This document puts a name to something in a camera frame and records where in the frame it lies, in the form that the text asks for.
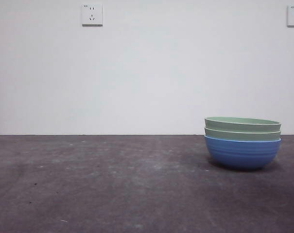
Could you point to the green ribbed bowl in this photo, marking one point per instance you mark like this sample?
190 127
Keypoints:
234 123
234 136

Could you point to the blue ribbed bowl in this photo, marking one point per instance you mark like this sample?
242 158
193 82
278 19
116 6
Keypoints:
241 154

